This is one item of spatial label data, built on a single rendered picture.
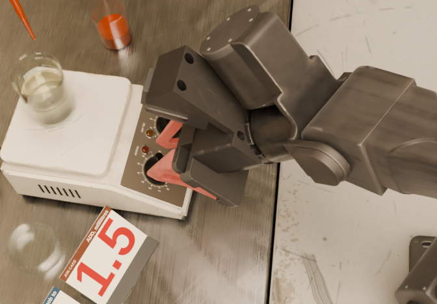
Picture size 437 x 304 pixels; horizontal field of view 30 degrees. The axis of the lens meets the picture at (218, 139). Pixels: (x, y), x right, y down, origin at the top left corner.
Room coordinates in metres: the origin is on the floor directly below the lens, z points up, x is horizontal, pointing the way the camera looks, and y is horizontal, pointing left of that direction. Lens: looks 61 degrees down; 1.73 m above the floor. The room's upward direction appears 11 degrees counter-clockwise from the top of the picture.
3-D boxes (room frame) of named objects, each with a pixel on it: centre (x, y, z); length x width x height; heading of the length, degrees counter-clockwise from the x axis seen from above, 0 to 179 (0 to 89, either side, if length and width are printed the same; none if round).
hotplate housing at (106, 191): (0.46, 0.13, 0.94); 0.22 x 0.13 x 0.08; 69
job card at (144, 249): (0.32, 0.14, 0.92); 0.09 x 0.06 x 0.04; 142
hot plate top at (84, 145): (0.47, 0.16, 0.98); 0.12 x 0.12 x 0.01; 69
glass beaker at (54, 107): (0.48, 0.17, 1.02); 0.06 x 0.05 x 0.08; 59
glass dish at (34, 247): (0.36, 0.22, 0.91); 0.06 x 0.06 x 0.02
